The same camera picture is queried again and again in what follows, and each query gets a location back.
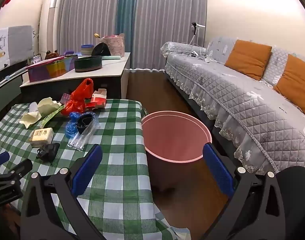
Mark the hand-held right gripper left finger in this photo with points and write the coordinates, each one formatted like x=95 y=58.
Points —
x=87 y=170

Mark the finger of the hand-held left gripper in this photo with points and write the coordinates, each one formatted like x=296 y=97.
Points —
x=0 y=158
x=20 y=167

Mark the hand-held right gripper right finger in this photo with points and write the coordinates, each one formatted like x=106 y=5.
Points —
x=217 y=170

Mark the clear plastic bag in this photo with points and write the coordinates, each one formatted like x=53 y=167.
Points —
x=81 y=141

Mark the black plastic bag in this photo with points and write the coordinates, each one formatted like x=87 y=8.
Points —
x=48 y=152

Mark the beige tissue pack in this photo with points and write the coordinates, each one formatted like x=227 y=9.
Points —
x=41 y=136

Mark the black plastic cup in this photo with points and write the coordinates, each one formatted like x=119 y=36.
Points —
x=80 y=127

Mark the blue plastic bag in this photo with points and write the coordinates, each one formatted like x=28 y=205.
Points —
x=71 y=126

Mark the small cream box piece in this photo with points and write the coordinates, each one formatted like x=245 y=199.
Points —
x=30 y=118

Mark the pink plastic bucket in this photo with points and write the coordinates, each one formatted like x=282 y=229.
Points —
x=172 y=135

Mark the white tissue pack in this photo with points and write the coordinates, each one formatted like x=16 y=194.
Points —
x=48 y=105

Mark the red and white carton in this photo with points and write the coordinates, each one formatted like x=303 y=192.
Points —
x=97 y=100

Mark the red plastic bag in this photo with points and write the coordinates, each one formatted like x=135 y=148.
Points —
x=76 y=100

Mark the purple printed card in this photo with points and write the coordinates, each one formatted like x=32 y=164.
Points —
x=65 y=98

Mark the green checked tablecloth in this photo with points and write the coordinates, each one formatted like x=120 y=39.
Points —
x=122 y=135

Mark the grey-green television cabinet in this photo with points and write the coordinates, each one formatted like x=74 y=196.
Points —
x=7 y=91

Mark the sofa with grey quilted cover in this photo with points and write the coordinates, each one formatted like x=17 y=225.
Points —
x=242 y=97

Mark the black television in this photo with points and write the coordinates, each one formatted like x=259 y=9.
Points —
x=2 y=77

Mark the white-topped coffee table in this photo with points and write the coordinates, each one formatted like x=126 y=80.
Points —
x=102 y=72

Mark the colourful rectangular tin box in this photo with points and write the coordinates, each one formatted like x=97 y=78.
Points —
x=50 y=70

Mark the dark green round tin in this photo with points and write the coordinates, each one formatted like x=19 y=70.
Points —
x=88 y=63

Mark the pale green tray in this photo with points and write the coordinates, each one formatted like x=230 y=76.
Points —
x=112 y=57

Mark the brown teapot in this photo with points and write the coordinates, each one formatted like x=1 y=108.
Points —
x=51 y=55

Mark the orange cushion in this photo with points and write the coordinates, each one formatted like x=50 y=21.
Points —
x=247 y=57
x=297 y=85

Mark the purple plastic item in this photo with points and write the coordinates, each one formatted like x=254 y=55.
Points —
x=68 y=52

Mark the grey quilted cushion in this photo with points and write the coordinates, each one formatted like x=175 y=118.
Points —
x=275 y=65

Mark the grey and white cloth cover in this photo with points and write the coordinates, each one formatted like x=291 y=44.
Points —
x=17 y=40

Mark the black hat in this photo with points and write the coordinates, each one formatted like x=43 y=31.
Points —
x=101 y=50

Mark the stack of coloured bowls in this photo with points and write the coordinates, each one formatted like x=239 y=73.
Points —
x=87 y=48

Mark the pink fabric basket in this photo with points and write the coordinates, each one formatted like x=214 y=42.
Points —
x=115 y=45

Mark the yellow-tipped stick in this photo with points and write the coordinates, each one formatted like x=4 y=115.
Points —
x=96 y=35

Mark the white phone stand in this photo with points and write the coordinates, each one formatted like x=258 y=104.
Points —
x=196 y=26

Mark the white standing air conditioner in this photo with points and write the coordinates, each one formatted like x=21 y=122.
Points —
x=50 y=17

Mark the grey curtain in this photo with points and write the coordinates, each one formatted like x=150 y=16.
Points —
x=167 y=17
x=87 y=12

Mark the teal curtain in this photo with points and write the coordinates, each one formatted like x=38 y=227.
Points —
x=125 y=10

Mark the small photo frame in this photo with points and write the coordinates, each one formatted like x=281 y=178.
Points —
x=36 y=58

